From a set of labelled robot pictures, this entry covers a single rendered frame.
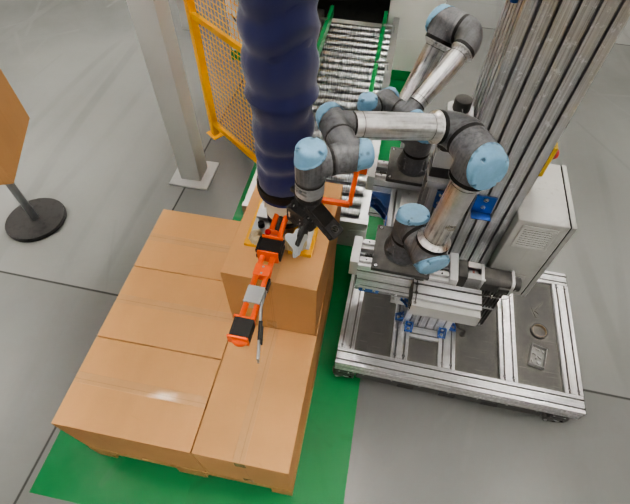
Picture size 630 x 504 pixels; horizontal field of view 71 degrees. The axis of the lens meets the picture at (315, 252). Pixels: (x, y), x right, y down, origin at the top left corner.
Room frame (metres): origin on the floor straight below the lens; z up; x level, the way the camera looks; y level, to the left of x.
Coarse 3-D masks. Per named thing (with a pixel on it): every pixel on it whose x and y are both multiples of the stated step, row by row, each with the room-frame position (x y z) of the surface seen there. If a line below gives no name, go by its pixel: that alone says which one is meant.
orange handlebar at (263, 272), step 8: (352, 184) 1.36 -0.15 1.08; (352, 192) 1.31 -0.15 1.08; (328, 200) 1.26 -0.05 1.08; (336, 200) 1.27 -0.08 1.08; (344, 200) 1.27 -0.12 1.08; (352, 200) 1.27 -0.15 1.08; (272, 224) 1.13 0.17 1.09; (280, 232) 1.09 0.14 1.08; (264, 256) 0.97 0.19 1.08; (256, 264) 0.93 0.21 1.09; (272, 264) 0.94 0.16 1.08; (256, 272) 0.89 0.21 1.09; (264, 272) 0.89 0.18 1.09; (256, 280) 0.87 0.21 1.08; (264, 280) 0.86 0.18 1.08; (248, 304) 0.77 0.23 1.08; (256, 304) 0.76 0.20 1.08; (240, 312) 0.73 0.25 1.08; (256, 312) 0.73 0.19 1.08; (240, 344) 0.61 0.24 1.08
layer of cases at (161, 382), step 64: (192, 256) 1.34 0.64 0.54; (128, 320) 0.96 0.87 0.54; (192, 320) 0.97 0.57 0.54; (320, 320) 1.01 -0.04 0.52; (128, 384) 0.66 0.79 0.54; (192, 384) 0.66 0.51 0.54; (256, 384) 0.67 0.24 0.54; (128, 448) 0.44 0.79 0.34; (192, 448) 0.41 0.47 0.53; (256, 448) 0.41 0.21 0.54
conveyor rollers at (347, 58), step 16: (320, 32) 3.65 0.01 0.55; (336, 32) 3.70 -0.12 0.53; (352, 32) 3.68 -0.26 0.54; (368, 32) 3.67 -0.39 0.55; (336, 48) 3.43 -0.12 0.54; (352, 48) 3.42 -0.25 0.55; (368, 48) 3.47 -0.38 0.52; (384, 48) 3.45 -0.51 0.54; (320, 64) 3.18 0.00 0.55; (336, 64) 3.18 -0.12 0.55; (352, 64) 3.22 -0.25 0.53; (368, 64) 3.20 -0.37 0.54; (384, 64) 3.20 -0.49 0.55; (320, 80) 2.99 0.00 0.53; (336, 80) 2.97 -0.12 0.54; (352, 80) 2.97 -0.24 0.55; (368, 80) 3.02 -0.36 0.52; (320, 96) 2.80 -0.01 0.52; (336, 96) 2.79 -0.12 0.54; (352, 96) 2.78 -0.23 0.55; (336, 176) 1.97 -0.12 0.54; (352, 176) 1.97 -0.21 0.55; (352, 208) 1.71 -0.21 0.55
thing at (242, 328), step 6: (234, 318) 0.70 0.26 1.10; (240, 318) 0.70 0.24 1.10; (246, 318) 0.70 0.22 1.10; (252, 318) 0.70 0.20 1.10; (234, 324) 0.68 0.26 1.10; (240, 324) 0.68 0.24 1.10; (246, 324) 0.68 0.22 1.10; (252, 324) 0.68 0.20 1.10; (234, 330) 0.66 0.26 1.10; (240, 330) 0.66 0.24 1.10; (246, 330) 0.66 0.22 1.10; (252, 330) 0.67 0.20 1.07; (228, 336) 0.63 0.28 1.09; (234, 336) 0.63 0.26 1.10; (240, 336) 0.63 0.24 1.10; (246, 336) 0.64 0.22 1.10
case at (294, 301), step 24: (336, 192) 1.45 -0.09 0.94; (336, 216) 1.34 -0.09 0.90; (240, 240) 1.15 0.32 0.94; (336, 240) 1.43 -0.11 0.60; (240, 264) 1.03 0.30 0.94; (264, 264) 1.03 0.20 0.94; (288, 264) 1.03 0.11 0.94; (312, 264) 1.04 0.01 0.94; (240, 288) 0.97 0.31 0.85; (288, 288) 0.93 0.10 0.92; (312, 288) 0.92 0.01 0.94; (264, 312) 0.95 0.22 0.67; (288, 312) 0.93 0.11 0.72; (312, 312) 0.91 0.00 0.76
